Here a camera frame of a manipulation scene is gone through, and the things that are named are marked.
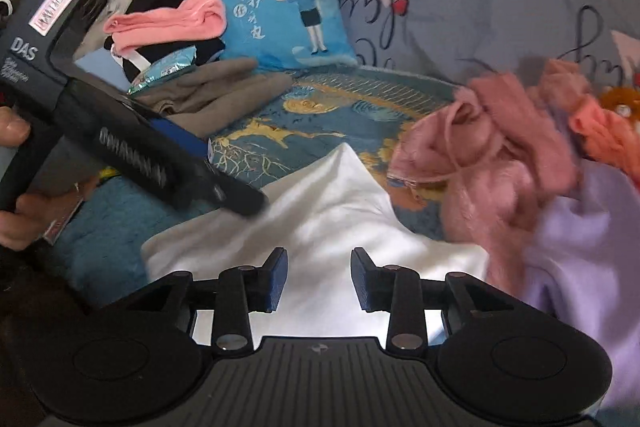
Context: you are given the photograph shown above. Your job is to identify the taupe knit garment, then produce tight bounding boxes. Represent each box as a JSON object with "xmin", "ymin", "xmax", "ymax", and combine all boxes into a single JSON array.
[{"xmin": 132, "ymin": 58, "xmax": 294, "ymax": 141}]

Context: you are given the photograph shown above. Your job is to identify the salmon pink garment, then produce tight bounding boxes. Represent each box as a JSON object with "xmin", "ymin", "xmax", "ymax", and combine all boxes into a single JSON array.
[
  {"xmin": 103, "ymin": 0, "xmax": 228, "ymax": 51},
  {"xmin": 569, "ymin": 99, "xmax": 640, "ymax": 191}
]

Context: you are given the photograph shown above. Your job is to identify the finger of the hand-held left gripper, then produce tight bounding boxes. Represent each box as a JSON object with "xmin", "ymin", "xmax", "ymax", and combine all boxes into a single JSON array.
[
  {"xmin": 129, "ymin": 103, "xmax": 209, "ymax": 166},
  {"xmin": 192, "ymin": 166, "xmax": 269, "ymax": 218}
]

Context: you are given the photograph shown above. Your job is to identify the person's left hand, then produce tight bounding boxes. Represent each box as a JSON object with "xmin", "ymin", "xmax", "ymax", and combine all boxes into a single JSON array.
[{"xmin": 0, "ymin": 107, "xmax": 102, "ymax": 253}]

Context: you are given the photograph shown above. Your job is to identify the orange fox plush toy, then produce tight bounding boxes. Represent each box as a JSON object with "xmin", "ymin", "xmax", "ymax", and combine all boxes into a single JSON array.
[{"xmin": 599, "ymin": 86, "xmax": 640, "ymax": 121}]

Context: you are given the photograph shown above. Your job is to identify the teal foil snack packet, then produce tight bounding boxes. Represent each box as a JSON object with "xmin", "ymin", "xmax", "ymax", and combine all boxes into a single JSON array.
[{"xmin": 126, "ymin": 46, "xmax": 199, "ymax": 96}]

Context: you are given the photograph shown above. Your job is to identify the light blue cloth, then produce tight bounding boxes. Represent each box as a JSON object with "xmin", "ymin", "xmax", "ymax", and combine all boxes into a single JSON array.
[{"xmin": 75, "ymin": 49, "xmax": 132, "ymax": 84}]

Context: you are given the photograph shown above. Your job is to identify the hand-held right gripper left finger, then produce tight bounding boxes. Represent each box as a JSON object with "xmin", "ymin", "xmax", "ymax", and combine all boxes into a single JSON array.
[{"xmin": 127, "ymin": 247, "xmax": 290, "ymax": 354}]

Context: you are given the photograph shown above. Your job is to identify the pink fluffy jacket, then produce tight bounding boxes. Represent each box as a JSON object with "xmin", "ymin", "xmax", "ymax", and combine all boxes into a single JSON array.
[{"xmin": 387, "ymin": 59, "xmax": 583, "ymax": 296}]

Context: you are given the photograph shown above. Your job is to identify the red playing card packet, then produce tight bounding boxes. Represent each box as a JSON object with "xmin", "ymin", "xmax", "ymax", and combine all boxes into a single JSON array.
[{"xmin": 42, "ymin": 194, "xmax": 87, "ymax": 243}]

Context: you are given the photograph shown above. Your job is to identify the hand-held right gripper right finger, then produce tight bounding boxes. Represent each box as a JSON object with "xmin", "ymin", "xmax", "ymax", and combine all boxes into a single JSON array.
[{"xmin": 350, "ymin": 247, "xmax": 503, "ymax": 353}]

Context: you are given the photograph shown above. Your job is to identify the blue patterned quilted mat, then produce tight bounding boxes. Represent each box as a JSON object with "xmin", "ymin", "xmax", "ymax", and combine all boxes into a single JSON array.
[{"xmin": 50, "ymin": 67, "xmax": 469, "ymax": 269}]

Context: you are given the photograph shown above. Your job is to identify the white printed t-shirt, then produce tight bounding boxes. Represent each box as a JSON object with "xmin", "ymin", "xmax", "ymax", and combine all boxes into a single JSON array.
[{"xmin": 141, "ymin": 142, "xmax": 491, "ymax": 348}]

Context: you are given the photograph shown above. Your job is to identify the purple sweatshirt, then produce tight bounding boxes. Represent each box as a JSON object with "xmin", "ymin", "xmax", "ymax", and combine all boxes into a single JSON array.
[{"xmin": 520, "ymin": 159, "xmax": 640, "ymax": 414}]

